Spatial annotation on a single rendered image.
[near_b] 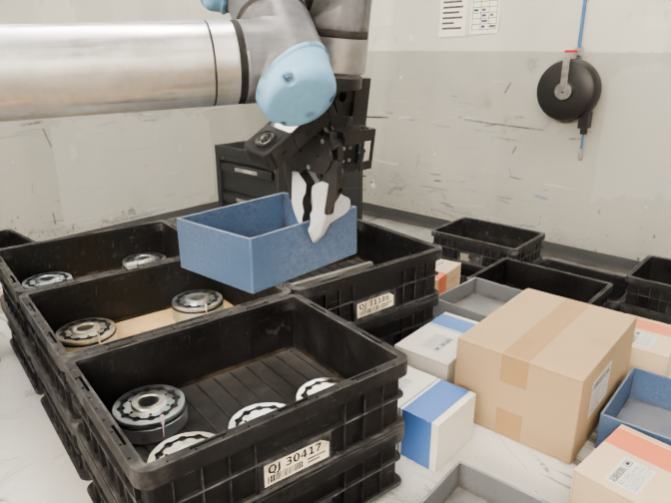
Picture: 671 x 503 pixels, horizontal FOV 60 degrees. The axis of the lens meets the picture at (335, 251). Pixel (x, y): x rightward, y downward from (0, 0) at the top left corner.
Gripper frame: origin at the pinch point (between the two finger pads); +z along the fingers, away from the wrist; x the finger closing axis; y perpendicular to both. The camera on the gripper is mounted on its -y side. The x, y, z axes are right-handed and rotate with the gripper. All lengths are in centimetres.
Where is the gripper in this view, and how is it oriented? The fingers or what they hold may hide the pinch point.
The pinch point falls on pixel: (308, 233)
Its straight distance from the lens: 76.2
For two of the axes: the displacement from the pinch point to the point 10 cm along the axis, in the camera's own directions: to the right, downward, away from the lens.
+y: 6.8, -2.4, 6.9
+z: -0.9, 9.1, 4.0
